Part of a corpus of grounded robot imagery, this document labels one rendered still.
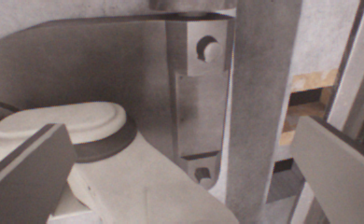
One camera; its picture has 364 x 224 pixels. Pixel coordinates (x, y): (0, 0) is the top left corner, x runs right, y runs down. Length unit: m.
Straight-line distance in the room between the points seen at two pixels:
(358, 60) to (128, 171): 0.33
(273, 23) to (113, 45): 0.50
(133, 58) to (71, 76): 0.13
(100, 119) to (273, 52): 0.61
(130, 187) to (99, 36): 0.29
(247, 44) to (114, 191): 0.58
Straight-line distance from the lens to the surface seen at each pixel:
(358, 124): 0.41
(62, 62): 0.48
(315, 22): 0.86
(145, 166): 0.32
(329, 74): 0.99
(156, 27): 0.45
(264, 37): 0.75
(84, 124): 0.35
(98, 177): 0.33
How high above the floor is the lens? 0.61
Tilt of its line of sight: 57 degrees down
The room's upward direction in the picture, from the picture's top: 156 degrees clockwise
